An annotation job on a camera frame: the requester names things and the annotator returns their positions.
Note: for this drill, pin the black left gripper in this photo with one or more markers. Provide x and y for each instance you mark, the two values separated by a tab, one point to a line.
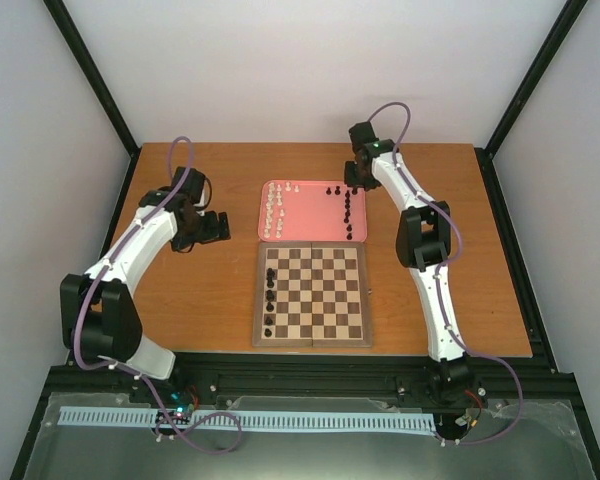
213	232

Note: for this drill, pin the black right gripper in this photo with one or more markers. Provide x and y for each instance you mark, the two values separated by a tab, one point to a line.
349	180

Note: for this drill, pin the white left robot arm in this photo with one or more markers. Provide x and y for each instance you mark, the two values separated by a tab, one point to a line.
100	322

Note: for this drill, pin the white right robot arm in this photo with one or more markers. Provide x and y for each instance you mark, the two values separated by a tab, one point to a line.
423	246

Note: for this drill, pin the pink plastic tray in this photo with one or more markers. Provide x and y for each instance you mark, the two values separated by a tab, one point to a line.
311	215

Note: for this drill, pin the wooden chessboard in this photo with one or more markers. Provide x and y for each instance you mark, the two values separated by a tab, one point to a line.
321	295

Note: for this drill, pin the light blue cable duct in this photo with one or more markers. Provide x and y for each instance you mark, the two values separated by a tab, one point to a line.
252	421

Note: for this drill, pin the black aluminium frame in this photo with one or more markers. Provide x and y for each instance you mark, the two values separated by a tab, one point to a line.
309	374

